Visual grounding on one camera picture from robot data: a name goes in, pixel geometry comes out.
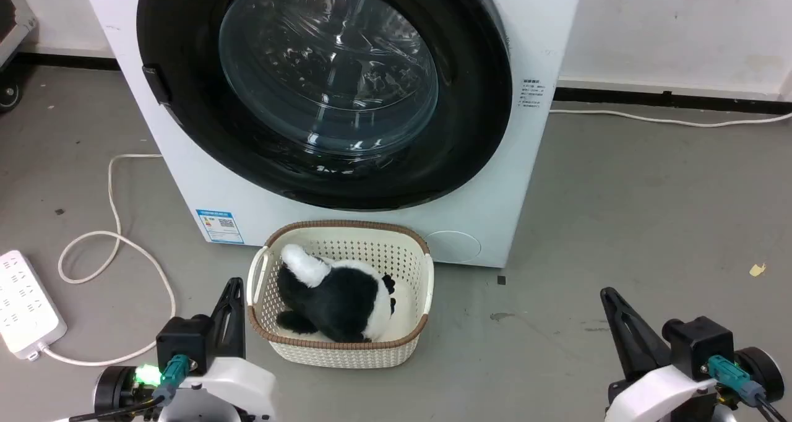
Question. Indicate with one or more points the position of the yellow paper scrap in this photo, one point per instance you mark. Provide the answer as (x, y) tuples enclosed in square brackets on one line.
[(758, 269)]

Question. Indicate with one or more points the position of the black round washer door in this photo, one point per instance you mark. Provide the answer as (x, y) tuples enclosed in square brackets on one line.
[(185, 51)]

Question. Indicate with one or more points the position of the cream plastic laundry basket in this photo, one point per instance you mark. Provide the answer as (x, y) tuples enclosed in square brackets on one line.
[(408, 267)]

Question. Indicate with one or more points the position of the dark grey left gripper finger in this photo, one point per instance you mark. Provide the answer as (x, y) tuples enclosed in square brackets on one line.
[(230, 329)]

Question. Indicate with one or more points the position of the black caster wheel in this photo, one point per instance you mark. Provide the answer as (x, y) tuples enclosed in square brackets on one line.
[(8, 94)]

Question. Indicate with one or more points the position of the blue energy label sticker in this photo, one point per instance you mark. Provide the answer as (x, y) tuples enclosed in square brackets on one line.
[(219, 226)]

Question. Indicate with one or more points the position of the grey cart frame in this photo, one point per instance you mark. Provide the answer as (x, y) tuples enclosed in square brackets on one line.
[(13, 20)]

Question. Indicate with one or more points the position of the white power strip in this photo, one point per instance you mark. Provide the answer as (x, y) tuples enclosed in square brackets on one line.
[(25, 304)]

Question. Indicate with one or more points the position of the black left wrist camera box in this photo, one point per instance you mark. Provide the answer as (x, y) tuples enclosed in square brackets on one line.
[(184, 341)]

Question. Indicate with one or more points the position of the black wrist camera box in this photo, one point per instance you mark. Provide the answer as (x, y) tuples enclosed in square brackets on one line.
[(184, 341), (699, 341)]

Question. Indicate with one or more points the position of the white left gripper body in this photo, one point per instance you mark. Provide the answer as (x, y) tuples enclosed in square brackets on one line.
[(229, 388)]

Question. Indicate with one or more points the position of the round white filter cover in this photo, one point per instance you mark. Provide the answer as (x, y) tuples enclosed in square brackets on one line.
[(453, 246)]

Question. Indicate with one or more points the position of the black white panda plush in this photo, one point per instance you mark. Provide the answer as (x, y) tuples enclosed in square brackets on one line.
[(340, 298)]

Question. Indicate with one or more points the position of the white front-load washing machine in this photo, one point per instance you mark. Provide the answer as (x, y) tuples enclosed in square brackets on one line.
[(185, 174)]

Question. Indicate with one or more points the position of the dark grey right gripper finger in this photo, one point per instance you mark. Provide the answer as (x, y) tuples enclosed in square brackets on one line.
[(634, 341)]

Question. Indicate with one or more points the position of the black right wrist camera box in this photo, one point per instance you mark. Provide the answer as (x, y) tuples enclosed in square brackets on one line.
[(699, 341)]

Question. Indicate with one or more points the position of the small text sticker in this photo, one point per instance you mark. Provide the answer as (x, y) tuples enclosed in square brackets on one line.
[(531, 94)]

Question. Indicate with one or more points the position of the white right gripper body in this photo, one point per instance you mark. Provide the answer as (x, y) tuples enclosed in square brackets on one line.
[(665, 394)]

